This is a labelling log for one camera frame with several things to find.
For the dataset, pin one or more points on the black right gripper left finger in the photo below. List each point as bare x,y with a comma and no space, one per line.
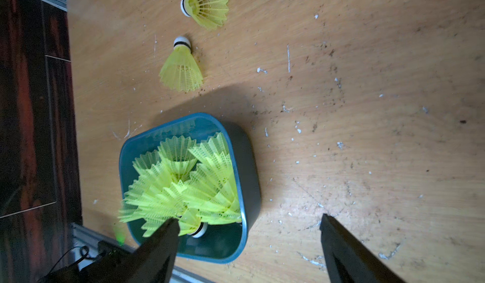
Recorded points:
153,261

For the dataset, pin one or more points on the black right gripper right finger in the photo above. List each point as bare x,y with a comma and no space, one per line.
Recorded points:
347,259

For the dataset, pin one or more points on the yellow shuttlecock eight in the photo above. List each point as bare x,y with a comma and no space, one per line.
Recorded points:
157,196

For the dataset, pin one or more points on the yellow shuttlecock nine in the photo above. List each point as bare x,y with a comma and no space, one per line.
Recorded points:
212,194

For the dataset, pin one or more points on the yellow shuttlecock twelve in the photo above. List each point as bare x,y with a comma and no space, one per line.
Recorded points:
180,71

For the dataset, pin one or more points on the yellow shuttlecock ten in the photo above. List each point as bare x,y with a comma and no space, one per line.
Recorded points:
209,14

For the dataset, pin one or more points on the yellow shuttlecock four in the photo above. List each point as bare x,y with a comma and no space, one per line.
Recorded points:
146,161

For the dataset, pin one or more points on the yellow shuttlecock two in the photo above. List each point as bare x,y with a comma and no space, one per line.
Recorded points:
174,153

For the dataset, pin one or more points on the yellow shuttlecock three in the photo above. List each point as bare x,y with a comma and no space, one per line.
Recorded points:
210,150

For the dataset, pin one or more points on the teal plastic storage tray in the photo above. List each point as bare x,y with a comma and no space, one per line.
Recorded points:
218,244

